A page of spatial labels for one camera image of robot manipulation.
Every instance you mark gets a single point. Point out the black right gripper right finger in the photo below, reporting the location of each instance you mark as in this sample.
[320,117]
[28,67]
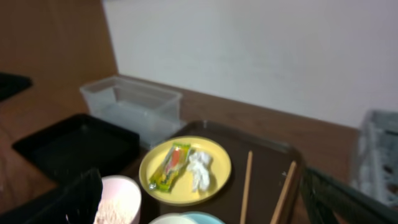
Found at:
[324,197]

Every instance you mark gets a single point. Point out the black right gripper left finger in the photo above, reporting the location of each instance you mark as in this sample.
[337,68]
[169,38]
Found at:
[74,202]

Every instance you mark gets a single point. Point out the green snack wrapper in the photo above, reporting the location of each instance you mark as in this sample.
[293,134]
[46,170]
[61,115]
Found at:
[169,170]

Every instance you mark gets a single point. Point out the black waste tray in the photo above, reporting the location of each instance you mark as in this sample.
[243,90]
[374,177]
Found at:
[74,145]

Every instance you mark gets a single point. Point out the grey dishwasher rack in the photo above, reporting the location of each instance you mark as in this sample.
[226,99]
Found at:
[374,158]

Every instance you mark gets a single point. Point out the clear plastic waste bin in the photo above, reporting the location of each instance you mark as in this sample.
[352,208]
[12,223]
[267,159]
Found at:
[148,110]

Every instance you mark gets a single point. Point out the right wooden chopstick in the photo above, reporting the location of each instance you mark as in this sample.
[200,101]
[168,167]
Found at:
[283,195]

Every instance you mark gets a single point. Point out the wooden chopstick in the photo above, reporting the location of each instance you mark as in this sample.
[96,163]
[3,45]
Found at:
[283,195]
[244,204]

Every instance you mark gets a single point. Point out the dark brown serving tray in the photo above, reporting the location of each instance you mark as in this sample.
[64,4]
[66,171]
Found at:
[254,180]

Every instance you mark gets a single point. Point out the left wooden chopstick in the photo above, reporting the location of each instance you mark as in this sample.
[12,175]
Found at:
[244,204]

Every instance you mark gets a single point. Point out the yellow plate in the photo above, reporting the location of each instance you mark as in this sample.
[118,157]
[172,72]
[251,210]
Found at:
[181,193]

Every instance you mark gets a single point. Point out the light blue bowl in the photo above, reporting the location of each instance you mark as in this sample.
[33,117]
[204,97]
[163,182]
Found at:
[187,218]

